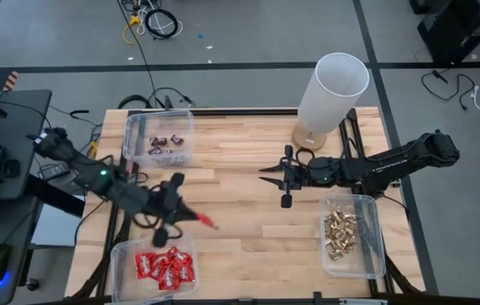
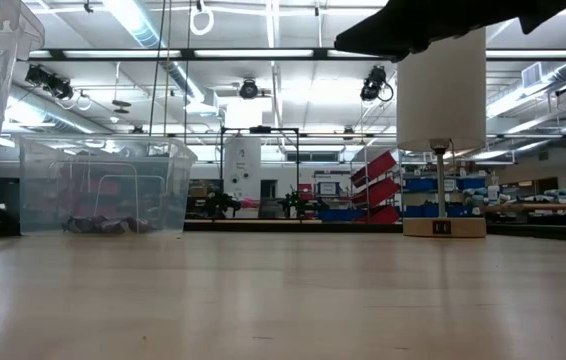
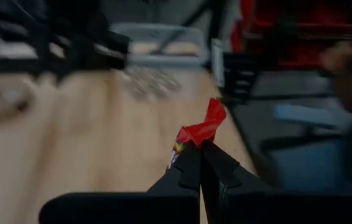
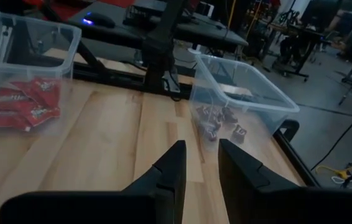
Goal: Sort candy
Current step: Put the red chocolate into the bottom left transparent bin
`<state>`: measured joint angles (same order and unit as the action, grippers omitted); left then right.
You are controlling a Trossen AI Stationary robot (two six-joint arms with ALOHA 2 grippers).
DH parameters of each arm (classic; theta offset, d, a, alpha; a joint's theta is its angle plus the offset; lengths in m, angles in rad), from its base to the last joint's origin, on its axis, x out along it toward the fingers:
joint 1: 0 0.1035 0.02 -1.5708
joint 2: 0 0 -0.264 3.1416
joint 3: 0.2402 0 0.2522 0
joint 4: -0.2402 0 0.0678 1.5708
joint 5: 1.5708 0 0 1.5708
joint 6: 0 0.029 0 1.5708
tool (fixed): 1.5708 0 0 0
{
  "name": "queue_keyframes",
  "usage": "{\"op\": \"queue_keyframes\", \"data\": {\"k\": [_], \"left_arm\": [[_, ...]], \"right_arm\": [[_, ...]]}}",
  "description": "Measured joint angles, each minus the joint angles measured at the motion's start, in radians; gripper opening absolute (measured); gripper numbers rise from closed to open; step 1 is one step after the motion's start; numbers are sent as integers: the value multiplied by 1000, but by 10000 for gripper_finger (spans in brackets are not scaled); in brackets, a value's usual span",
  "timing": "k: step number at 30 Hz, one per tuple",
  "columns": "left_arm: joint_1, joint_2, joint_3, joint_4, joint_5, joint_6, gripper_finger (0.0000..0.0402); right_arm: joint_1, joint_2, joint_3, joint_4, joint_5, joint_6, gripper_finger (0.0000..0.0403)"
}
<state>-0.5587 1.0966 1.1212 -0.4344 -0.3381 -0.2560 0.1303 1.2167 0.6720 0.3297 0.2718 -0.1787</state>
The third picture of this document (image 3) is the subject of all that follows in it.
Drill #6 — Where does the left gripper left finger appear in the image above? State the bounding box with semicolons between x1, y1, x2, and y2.
39;141;201;224

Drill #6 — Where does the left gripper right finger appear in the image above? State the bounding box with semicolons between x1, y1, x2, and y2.
201;139;352;224

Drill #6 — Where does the red candy packet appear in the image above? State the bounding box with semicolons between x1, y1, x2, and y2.
167;98;227;170

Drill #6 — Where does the blue chair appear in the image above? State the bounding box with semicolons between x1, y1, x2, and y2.
259;104;352;191

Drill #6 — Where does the red shelving unit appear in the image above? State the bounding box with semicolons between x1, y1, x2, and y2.
230;0;352;70

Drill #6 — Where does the clear plastic bin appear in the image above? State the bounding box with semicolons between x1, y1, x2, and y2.
109;22;211;97

